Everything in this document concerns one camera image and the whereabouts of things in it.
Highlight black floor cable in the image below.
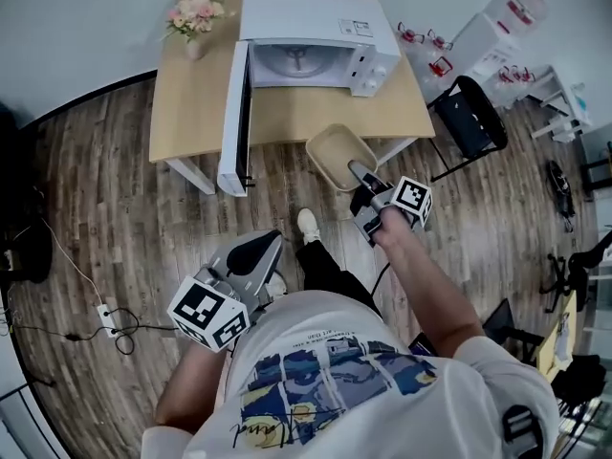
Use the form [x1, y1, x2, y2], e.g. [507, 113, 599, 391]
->
[64, 306, 179, 356]

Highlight black strap buckle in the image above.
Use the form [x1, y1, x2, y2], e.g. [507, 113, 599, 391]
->
[501, 403, 546, 459]

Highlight person's right forearm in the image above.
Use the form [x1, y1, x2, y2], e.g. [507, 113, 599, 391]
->
[372, 206, 484, 367]

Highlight white cabinet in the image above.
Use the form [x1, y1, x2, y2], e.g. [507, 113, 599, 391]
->
[451, 11, 523, 81]

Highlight clear water jug red label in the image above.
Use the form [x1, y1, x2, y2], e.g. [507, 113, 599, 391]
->
[496, 0, 547, 33]

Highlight white floor cable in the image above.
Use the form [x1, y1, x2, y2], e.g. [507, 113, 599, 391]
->
[41, 217, 104, 308]

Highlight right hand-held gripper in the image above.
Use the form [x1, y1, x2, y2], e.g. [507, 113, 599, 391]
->
[346, 159, 434, 249]

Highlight black office chair base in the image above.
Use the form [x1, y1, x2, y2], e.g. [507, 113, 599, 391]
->
[539, 231, 612, 315]

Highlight white microwave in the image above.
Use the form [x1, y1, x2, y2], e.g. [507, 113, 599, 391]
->
[217, 0, 402, 198]

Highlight person's leg in black trousers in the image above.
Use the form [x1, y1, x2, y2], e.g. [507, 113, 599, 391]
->
[295, 238, 383, 319]

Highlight beige food container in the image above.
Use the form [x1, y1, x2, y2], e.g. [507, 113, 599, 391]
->
[305, 123, 379, 194]

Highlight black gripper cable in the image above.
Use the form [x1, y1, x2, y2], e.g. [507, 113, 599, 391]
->
[371, 260, 394, 308]

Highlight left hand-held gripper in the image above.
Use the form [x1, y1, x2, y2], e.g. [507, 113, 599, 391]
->
[165, 229, 283, 353]

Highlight person's left forearm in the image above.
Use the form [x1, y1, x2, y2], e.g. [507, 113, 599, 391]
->
[153, 344, 231, 434]

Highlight black folding chair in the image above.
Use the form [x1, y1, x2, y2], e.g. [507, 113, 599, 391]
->
[426, 75, 510, 184]

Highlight white printed t-shirt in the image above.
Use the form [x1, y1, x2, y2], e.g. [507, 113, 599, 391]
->
[141, 289, 560, 459]

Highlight white side desk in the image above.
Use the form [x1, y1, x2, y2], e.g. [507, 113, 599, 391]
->
[525, 63, 594, 141]

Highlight pink flowers in vase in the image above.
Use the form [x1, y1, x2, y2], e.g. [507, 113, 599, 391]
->
[160, 0, 237, 61]

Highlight white shoe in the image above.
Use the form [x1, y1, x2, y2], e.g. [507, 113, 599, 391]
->
[295, 208, 320, 247]

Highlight white power strip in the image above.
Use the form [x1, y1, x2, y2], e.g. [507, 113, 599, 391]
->
[97, 303, 121, 339]

